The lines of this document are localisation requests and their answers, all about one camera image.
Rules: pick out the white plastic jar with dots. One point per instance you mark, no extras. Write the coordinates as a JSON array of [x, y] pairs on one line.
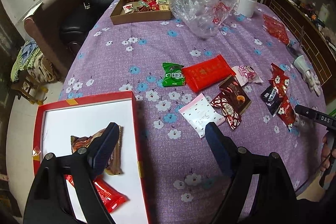
[[245, 7]]

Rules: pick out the pink dotted white packet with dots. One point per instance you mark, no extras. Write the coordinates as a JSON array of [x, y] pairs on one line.
[[199, 113]]

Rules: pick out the wooden side cabinet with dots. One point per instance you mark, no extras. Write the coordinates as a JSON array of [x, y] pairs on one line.
[[314, 45]]

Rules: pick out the person's hand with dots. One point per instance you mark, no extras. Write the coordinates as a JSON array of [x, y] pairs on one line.
[[325, 154]]

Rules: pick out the brown white patterned packet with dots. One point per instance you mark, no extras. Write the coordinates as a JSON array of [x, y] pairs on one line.
[[222, 102]]

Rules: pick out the white work glove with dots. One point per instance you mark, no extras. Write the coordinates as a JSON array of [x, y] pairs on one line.
[[307, 75]]

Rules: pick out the black cookie packet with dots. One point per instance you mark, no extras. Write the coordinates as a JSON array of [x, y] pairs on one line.
[[271, 99]]

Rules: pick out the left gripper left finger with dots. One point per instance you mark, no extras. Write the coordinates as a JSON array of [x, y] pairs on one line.
[[49, 200]]

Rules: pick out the wooden stool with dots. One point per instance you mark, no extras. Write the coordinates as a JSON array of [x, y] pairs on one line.
[[28, 87]]

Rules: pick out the clear plastic bag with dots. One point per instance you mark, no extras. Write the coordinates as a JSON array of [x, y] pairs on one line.
[[203, 17]]

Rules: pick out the red white gift box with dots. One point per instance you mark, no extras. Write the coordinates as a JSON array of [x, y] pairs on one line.
[[58, 125]]

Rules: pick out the dark brown cake packet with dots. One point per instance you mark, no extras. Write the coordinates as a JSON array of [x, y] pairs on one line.
[[236, 95]]

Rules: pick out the purple floral tablecloth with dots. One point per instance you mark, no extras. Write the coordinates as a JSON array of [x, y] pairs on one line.
[[184, 182]]

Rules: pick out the red gold foil bag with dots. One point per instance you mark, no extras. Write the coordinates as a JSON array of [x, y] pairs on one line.
[[276, 29]]

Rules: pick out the green snack packet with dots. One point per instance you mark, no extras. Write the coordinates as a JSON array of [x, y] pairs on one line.
[[173, 75]]

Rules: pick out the brown cardboard snack tray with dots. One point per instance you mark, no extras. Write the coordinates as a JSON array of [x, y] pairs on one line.
[[132, 11]]

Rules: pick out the pink white snack packet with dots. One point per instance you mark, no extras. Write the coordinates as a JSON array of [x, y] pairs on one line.
[[246, 74]]

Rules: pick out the red flower snack packet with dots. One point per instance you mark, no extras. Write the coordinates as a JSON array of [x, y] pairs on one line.
[[279, 80]]

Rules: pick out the green patterned blanket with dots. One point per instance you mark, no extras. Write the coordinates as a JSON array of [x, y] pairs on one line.
[[31, 59]]

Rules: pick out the red packet in box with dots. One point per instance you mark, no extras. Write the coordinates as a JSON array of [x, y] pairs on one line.
[[110, 197]]

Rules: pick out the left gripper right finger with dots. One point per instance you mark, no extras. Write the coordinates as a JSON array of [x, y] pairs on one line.
[[274, 200]]

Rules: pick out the brown armchair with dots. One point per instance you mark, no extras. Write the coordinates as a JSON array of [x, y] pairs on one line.
[[44, 27]]

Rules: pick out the large red snack packet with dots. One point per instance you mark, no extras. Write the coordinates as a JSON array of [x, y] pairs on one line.
[[205, 74]]

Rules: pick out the brown packet in box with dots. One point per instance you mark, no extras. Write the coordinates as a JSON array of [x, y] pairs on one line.
[[113, 166]]

